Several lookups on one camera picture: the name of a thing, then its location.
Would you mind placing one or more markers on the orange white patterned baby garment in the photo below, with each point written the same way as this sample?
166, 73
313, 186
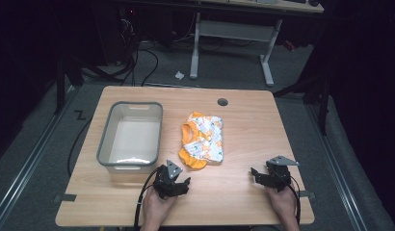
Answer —
203, 141

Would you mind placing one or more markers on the person's right hand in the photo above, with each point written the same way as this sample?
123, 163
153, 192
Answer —
285, 203

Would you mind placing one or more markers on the white crumpled paper scrap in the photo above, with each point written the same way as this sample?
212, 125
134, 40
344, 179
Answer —
179, 75

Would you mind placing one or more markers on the metal floor rail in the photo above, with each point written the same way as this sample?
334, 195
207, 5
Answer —
340, 179
28, 163

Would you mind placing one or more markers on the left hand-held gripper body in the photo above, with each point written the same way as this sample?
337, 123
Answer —
165, 186

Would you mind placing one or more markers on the white plastic bin grey rim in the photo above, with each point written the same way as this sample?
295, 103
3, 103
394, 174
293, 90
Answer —
131, 141

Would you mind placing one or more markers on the white metal frame desk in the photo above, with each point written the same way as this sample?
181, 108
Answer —
234, 30

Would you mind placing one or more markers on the black stand leg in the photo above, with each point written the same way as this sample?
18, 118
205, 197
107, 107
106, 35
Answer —
60, 93

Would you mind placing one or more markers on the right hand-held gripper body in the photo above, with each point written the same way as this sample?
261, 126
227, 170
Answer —
278, 178

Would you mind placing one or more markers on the grey table edge bracket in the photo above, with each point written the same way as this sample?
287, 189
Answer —
65, 198
308, 194

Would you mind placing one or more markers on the person's left hand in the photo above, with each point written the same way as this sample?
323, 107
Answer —
155, 208

